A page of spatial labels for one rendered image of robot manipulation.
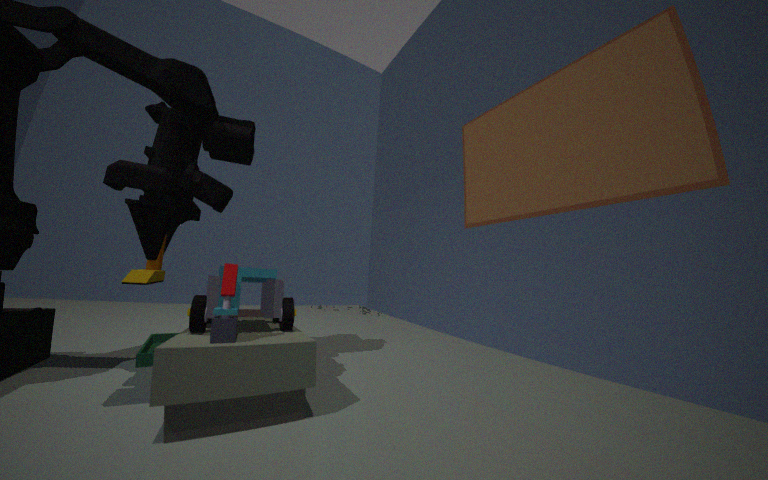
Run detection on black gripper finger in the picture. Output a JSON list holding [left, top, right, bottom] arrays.
[[164, 214, 192, 252], [125, 198, 184, 261]]

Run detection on yellow wedge with orange handle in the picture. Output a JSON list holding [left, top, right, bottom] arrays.
[[121, 236, 166, 285]]

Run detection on green tray walls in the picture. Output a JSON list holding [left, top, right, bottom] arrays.
[[135, 333, 179, 368]]

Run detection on green tray floor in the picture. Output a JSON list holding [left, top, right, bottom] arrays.
[[147, 342, 164, 353]]

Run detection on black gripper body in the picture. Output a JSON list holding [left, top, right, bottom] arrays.
[[103, 141, 201, 221]]

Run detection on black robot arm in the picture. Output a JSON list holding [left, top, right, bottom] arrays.
[[0, 0, 255, 270]]

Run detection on red-headed pin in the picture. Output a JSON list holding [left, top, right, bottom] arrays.
[[220, 263, 238, 309]]

